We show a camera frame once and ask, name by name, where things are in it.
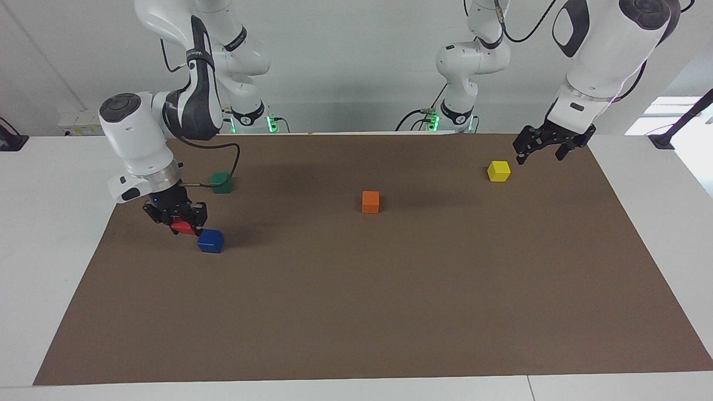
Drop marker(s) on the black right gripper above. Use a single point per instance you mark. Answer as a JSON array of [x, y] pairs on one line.
[[175, 206]]

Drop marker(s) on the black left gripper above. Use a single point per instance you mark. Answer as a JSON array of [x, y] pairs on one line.
[[565, 131]]

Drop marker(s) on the red wooden block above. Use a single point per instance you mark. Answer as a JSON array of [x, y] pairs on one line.
[[181, 226]]

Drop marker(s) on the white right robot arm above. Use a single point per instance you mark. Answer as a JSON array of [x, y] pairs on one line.
[[133, 139]]

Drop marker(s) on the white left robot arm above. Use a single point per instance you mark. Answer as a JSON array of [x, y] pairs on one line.
[[601, 55]]

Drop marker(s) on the blue wooden block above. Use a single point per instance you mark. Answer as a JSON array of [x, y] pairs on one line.
[[210, 241]]

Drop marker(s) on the green wooden block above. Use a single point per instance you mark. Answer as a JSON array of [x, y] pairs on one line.
[[221, 182]]

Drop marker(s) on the yellow wooden block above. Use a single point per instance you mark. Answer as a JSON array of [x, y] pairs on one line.
[[499, 171]]

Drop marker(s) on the orange wooden block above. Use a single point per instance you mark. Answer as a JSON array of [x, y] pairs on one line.
[[370, 203]]

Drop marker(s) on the green lit base connector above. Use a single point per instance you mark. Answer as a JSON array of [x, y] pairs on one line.
[[433, 120], [272, 123]]

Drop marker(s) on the black slanted stand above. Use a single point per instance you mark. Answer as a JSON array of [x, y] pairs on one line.
[[682, 120]]

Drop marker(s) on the brown table mat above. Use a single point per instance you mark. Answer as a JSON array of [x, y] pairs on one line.
[[356, 306]]

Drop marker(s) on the white wall socket box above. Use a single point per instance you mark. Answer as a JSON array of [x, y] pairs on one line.
[[83, 122]]

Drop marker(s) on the black clamp mount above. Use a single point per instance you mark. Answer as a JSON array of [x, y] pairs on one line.
[[12, 142]]

